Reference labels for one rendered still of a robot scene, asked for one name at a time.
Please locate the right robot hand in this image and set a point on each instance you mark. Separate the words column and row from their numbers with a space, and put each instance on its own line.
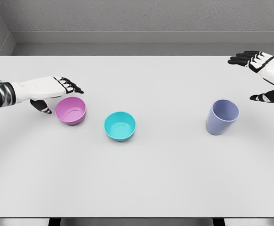
column 272, row 68

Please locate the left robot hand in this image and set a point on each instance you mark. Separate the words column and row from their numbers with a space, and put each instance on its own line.
column 47, row 87

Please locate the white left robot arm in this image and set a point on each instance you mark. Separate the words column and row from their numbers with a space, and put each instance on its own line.
column 7, row 92

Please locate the pink bowl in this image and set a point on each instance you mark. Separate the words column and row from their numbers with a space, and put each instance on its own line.
column 71, row 110

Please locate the lavender cup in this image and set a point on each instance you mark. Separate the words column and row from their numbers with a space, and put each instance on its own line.
column 221, row 118

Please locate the teal bowl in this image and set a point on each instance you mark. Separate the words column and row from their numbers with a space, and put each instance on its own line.
column 119, row 126

